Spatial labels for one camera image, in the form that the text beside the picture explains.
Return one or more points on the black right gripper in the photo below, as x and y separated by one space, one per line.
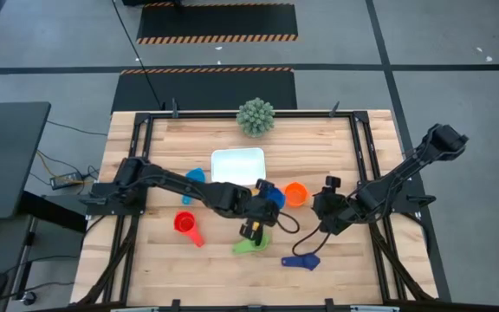
332 208

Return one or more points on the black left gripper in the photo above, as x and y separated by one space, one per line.
262 212

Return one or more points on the orange measuring cup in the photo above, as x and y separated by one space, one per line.
296 195

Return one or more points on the green measuring cup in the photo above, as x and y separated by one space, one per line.
241 248

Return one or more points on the dark purple measuring cup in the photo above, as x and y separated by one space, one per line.
308 261

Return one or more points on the light blue measuring cup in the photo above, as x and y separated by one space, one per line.
196 175

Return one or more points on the red measuring cup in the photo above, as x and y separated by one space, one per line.
184 222

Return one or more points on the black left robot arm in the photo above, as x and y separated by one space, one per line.
180 182

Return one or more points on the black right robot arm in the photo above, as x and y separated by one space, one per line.
405 167

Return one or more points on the white plastic basket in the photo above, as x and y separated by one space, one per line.
237 167

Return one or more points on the green artificial plant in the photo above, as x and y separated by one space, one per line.
256 117

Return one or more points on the black table clamp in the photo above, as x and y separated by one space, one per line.
175 305
329 305
334 108
174 108

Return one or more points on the black hazard-striped floor mat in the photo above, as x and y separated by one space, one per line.
206 91
217 21

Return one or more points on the black power adapter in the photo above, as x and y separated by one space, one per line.
65 180

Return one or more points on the black desk support beam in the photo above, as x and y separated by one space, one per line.
54 212

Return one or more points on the black desk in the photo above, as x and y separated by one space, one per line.
11 160

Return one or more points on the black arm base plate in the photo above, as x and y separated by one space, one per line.
102 208
405 203

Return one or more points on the black aluminium table frame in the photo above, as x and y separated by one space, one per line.
197 115

